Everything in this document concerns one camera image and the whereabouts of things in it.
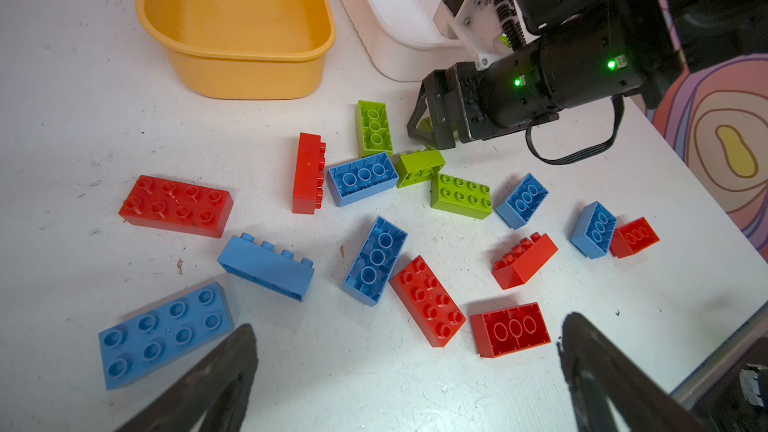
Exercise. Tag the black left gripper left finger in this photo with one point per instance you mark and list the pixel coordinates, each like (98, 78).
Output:
(212, 395)

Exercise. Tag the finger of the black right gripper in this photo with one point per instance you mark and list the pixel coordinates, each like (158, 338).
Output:
(421, 112)

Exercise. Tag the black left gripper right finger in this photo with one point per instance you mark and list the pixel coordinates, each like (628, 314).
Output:
(599, 375)

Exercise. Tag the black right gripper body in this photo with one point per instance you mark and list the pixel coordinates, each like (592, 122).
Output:
(452, 110)

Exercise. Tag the green lego brick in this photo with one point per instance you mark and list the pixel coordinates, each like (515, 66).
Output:
(373, 129)
(459, 196)
(418, 167)

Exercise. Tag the blue lego brick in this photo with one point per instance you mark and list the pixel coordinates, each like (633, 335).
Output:
(142, 345)
(594, 231)
(517, 209)
(261, 264)
(361, 178)
(374, 264)

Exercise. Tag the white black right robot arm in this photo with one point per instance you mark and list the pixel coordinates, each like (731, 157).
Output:
(562, 54)

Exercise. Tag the white middle plastic bin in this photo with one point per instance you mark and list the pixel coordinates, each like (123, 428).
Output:
(402, 39)

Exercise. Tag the red lego brick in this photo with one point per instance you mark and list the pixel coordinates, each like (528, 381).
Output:
(430, 305)
(523, 261)
(176, 206)
(632, 238)
(309, 175)
(510, 330)

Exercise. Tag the yellow plastic bin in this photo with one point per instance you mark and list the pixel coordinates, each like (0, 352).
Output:
(243, 49)

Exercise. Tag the aluminium rail at front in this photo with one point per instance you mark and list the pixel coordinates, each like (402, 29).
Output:
(715, 367)

